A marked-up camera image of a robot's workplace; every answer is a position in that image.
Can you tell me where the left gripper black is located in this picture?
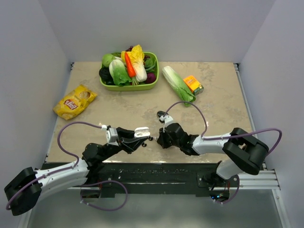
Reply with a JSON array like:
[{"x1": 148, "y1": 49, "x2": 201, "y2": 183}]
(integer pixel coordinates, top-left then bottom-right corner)
[{"x1": 100, "y1": 127, "x2": 148, "y2": 162}]

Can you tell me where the white earbud charging case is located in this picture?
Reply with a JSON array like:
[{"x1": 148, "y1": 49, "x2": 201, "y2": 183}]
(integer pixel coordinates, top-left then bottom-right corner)
[{"x1": 134, "y1": 127, "x2": 151, "y2": 138}]

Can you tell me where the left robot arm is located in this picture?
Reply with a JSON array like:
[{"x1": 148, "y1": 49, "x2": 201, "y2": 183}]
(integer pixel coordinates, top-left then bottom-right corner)
[{"x1": 4, "y1": 125, "x2": 150, "y2": 216}]

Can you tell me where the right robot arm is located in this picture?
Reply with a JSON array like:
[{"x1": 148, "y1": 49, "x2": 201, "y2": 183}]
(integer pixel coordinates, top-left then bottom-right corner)
[{"x1": 157, "y1": 123, "x2": 269, "y2": 187}]

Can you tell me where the black earbud charging case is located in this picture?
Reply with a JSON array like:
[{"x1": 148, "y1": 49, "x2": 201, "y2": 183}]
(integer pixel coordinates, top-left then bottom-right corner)
[{"x1": 157, "y1": 111, "x2": 165, "y2": 118}]

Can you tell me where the green plastic basket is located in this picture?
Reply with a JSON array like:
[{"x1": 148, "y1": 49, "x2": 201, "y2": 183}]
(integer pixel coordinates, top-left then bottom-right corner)
[{"x1": 100, "y1": 52, "x2": 159, "y2": 92}]

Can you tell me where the napa cabbage on table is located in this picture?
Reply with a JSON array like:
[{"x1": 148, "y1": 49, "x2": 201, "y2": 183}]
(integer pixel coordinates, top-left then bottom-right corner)
[{"x1": 162, "y1": 66, "x2": 196, "y2": 107}]

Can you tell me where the orange juice carton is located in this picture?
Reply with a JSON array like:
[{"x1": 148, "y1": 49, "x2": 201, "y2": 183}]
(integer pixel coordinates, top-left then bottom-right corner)
[{"x1": 183, "y1": 75, "x2": 204, "y2": 96}]

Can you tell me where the purple onion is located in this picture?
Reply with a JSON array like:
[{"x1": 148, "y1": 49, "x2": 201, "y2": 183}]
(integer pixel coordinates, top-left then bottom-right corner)
[{"x1": 144, "y1": 72, "x2": 156, "y2": 84}]

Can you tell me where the yellow Lays chips bag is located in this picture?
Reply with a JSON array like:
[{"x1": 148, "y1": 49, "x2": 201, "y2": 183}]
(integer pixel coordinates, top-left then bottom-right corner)
[{"x1": 53, "y1": 85, "x2": 97, "y2": 120}]

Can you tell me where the orange toy carrot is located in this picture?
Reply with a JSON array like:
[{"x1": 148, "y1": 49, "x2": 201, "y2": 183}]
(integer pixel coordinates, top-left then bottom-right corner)
[{"x1": 124, "y1": 52, "x2": 139, "y2": 86}]

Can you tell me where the dark leafy vegetable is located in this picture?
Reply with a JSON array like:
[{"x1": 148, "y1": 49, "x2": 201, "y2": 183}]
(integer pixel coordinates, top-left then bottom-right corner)
[{"x1": 99, "y1": 67, "x2": 114, "y2": 86}]

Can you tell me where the green white bok choy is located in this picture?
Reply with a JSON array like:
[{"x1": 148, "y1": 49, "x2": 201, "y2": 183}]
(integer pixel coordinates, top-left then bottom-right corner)
[{"x1": 109, "y1": 59, "x2": 131, "y2": 86}]

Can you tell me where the round green vegetable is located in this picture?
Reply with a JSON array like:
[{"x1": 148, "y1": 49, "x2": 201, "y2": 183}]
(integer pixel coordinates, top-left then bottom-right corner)
[{"x1": 102, "y1": 54, "x2": 116, "y2": 67}]

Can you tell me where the yellow white cabbage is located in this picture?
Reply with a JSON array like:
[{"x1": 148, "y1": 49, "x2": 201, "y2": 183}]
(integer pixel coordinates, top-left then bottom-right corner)
[{"x1": 121, "y1": 45, "x2": 147, "y2": 83}]

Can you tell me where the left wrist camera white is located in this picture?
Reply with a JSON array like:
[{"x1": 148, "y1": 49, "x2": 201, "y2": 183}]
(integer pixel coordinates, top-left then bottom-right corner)
[{"x1": 101, "y1": 124, "x2": 118, "y2": 146}]

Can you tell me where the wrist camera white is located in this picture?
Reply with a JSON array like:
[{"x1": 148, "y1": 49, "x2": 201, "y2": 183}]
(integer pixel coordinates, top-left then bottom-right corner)
[
  {"x1": 159, "y1": 115, "x2": 174, "y2": 128},
  {"x1": 101, "y1": 124, "x2": 118, "y2": 146}
]

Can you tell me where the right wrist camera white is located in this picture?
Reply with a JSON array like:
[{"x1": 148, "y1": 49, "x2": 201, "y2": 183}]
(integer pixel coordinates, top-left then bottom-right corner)
[{"x1": 159, "y1": 115, "x2": 174, "y2": 128}]

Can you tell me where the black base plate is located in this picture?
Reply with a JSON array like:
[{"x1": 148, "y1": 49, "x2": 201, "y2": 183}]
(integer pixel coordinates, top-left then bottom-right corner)
[{"x1": 85, "y1": 163, "x2": 239, "y2": 200}]

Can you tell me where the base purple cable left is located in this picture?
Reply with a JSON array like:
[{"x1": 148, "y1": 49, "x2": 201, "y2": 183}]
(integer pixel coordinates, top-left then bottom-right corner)
[{"x1": 79, "y1": 177, "x2": 129, "y2": 211}]

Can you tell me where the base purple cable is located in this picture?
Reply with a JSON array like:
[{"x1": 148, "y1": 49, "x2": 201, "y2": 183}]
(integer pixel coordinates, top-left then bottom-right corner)
[
  {"x1": 79, "y1": 177, "x2": 129, "y2": 211},
  {"x1": 212, "y1": 185, "x2": 240, "y2": 205}
]

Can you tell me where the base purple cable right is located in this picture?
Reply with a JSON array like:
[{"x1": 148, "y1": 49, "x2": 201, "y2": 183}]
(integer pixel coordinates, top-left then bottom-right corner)
[{"x1": 212, "y1": 185, "x2": 240, "y2": 205}]

